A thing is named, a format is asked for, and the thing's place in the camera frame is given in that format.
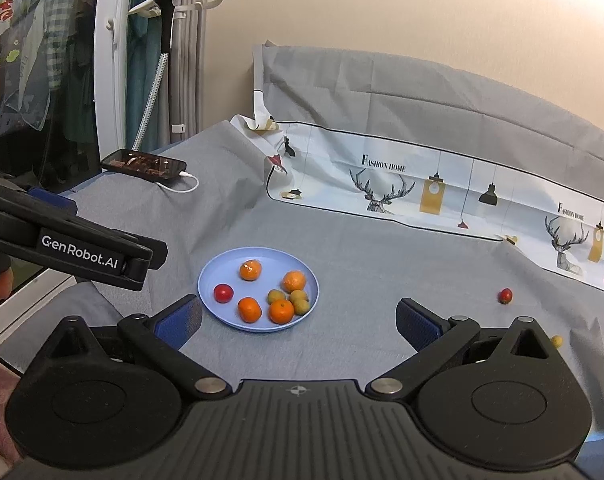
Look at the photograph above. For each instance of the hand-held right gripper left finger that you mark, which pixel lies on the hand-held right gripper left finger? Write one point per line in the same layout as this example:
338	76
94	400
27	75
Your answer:
179	322

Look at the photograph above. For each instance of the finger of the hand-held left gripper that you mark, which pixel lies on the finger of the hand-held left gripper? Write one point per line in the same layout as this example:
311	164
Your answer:
82	252
57	203

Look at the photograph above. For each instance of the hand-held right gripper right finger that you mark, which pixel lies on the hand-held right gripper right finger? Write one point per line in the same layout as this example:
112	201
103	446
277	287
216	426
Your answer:
419	325

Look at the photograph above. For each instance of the red cherry tomato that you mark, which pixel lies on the red cherry tomato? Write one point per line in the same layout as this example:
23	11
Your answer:
223	293
505	296

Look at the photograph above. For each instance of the light blue plate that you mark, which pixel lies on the light blue plate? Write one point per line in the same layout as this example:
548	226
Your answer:
217	274

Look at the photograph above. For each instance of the orange mandarin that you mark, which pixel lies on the orange mandarin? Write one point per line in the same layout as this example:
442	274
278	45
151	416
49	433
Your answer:
249	309
282	311
294	280
250	270

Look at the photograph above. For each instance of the yellow-green longan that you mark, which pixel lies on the yellow-green longan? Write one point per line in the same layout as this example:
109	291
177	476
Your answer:
298	298
557	341
275	296

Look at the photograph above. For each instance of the black smartphone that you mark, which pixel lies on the black smartphone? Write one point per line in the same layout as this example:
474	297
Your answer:
142	164

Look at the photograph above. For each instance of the teal garment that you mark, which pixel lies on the teal garment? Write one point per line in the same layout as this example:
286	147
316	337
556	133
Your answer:
141	75

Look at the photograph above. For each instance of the plaid shirt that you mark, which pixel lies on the plaid shirt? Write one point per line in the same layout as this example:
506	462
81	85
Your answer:
37	50

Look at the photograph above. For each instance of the black garment steamer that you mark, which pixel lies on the black garment steamer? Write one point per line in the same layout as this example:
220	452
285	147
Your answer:
164	5

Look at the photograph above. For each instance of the white door frame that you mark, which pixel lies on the white door frame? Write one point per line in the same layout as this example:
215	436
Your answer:
113	60

